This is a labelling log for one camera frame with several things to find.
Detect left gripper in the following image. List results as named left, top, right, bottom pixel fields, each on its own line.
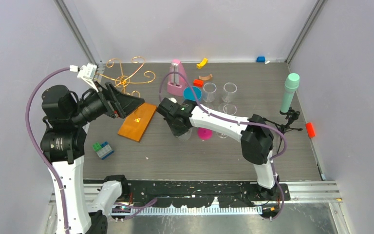
left=71, top=80, right=144, bottom=125

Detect clear wine glass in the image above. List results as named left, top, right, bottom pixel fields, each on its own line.
left=219, top=103, right=237, bottom=115
left=222, top=82, right=238, bottom=103
left=202, top=82, right=217, bottom=103
left=177, top=128, right=193, bottom=141

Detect blue plastic wine glass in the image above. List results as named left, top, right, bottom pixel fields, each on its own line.
left=183, top=86, right=202, bottom=101

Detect pink plastic wine glass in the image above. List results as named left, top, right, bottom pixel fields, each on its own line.
left=197, top=127, right=213, bottom=140

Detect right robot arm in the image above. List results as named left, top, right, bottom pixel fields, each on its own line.
left=157, top=98, right=278, bottom=200

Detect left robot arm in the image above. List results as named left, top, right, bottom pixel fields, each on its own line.
left=40, top=83, right=145, bottom=234

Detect orange wooden rack base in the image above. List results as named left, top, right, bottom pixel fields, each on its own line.
left=117, top=103, right=157, bottom=142

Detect pink metronome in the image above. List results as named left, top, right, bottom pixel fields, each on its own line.
left=167, top=59, right=188, bottom=97

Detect tan arch block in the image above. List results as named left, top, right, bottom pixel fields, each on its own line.
left=199, top=74, right=213, bottom=81

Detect green blue toy bricks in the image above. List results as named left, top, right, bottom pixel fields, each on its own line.
left=92, top=141, right=114, bottom=160

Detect yellow curved block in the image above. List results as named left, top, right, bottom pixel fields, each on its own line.
left=196, top=58, right=208, bottom=70

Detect mint green microphone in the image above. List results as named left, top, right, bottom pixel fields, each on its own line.
left=280, top=73, right=300, bottom=113

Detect gold wire glass rack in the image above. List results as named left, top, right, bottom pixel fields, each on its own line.
left=96, top=56, right=156, bottom=98

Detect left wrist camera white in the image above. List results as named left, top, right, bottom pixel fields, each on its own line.
left=69, top=63, right=100, bottom=93

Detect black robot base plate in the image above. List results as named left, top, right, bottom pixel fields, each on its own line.
left=113, top=180, right=291, bottom=210

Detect orange red block by wall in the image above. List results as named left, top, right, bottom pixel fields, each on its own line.
left=305, top=122, right=316, bottom=138

